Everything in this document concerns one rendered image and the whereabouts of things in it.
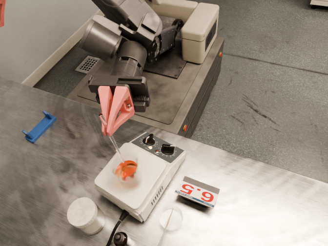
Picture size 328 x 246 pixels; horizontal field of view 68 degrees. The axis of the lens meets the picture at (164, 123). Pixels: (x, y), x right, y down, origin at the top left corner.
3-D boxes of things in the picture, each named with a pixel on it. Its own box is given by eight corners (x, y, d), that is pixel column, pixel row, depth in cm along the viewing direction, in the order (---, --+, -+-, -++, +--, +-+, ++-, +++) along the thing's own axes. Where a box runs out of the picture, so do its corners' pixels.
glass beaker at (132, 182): (130, 197, 50) (121, 182, 44) (114, 180, 53) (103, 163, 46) (151, 177, 52) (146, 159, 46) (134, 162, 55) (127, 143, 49)
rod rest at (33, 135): (49, 115, 77) (44, 108, 74) (57, 118, 76) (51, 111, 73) (25, 139, 72) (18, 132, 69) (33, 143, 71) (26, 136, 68)
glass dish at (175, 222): (168, 238, 53) (167, 235, 51) (154, 216, 56) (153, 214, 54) (188, 222, 54) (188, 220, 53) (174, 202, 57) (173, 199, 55)
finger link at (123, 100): (116, 122, 36) (130, 77, 41) (71, 119, 37) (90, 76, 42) (126, 146, 41) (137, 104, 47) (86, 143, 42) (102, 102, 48)
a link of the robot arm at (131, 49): (153, 47, 50) (140, 64, 54) (122, 29, 47) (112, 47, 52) (146, 70, 46) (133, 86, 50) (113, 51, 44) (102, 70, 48)
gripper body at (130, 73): (143, 84, 40) (151, 55, 44) (85, 82, 42) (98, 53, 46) (149, 109, 45) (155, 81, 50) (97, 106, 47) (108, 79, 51)
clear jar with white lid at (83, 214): (107, 231, 55) (96, 221, 48) (81, 238, 54) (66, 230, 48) (104, 205, 58) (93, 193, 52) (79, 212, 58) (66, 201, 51)
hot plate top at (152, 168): (126, 142, 59) (125, 140, 58) (168, 165, 54) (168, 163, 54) (92, 183, 53) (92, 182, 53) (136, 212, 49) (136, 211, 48)
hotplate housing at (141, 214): (147, 136, 69) (142, 119, 63) (187, 156, 64) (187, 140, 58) (94, 204, 59) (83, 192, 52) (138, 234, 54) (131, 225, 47)
